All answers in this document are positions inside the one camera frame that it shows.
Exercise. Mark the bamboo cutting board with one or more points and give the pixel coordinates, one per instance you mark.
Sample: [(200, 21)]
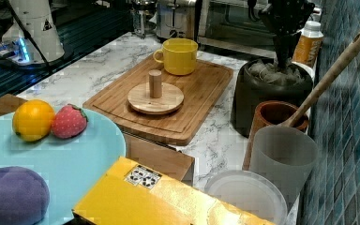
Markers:
[(201, 89)]

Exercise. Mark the clear plastic round lid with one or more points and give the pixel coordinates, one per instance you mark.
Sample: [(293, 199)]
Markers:
[(249, 192)]

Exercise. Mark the stainless steel toaster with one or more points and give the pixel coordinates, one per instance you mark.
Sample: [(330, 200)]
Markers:
[(178, 18)]

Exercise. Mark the frosted plastic cup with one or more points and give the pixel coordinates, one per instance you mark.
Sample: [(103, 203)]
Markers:
[(285, 156)]

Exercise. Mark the orange bottle with white cap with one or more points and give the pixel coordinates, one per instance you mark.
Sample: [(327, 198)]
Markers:
[(309, 44)]

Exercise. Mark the plush toy strawberry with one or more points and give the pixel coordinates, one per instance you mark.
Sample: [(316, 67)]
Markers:
[(69, 122)]

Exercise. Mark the yellow ceramic mug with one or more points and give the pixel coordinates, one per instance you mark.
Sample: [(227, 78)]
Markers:
[(177, 55)]

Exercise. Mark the brown wooden utensil holder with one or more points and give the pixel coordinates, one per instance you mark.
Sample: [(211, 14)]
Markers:
[(271, 112)]

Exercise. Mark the glass french press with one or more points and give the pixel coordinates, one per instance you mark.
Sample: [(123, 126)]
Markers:
[(143, 11)]

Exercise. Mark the light blue plate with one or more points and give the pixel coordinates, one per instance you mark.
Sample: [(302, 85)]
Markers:
[(68, 166)]

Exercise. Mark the orange toy fruit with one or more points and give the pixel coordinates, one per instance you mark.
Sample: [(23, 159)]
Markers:
[(32, 120)]

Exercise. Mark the pile of white tea bags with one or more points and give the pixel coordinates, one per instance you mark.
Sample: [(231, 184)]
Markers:
[(272, 74)]

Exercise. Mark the wooden spoon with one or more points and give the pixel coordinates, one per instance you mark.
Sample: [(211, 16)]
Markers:
[(343, 60)]

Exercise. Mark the silver toaster oven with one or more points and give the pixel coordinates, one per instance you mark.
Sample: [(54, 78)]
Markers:
[(235, 25)]

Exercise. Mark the round wooden lid with knob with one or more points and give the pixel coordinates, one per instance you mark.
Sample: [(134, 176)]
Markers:
[(155, 96)]

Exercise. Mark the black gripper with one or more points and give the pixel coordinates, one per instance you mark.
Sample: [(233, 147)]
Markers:
[(285, 17)]

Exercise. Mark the purple plush eggplant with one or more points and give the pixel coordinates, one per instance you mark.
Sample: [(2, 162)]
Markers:
[(24, 196)]

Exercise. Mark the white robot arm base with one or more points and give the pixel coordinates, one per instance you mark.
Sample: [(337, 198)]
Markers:
[(32, 41)]

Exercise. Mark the yellow cardboard box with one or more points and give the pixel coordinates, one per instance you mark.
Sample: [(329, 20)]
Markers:
[(132, 194)]

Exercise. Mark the black canister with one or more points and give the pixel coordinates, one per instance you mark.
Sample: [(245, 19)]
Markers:
[(251, 91)]

